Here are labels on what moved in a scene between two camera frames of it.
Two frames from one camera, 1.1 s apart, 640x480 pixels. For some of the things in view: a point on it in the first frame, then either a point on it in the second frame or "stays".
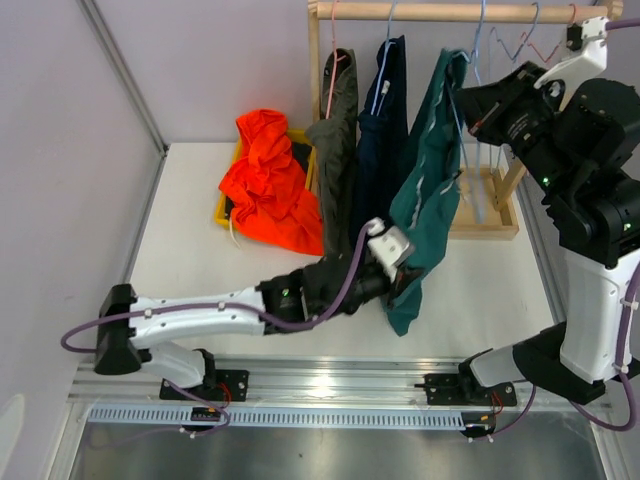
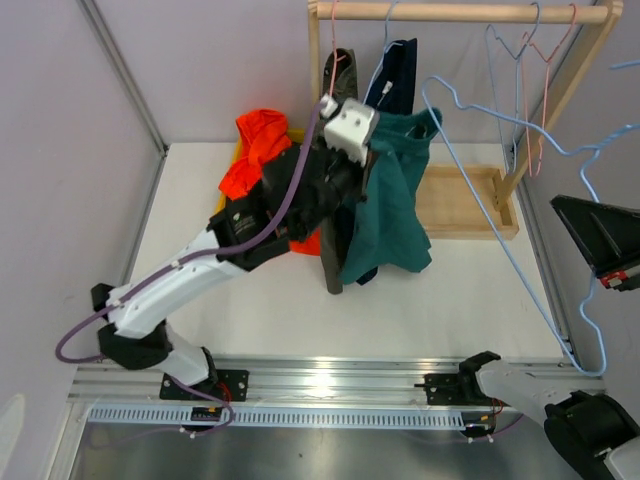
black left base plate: (231, 386) stays
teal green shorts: (430, 169) → (389, 224)
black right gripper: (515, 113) → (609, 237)
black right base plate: (450, 389) stays
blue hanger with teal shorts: (478, 203) → (590, 149)
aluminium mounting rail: (320, 384) stays
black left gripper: (404, 275) → (357, 169)
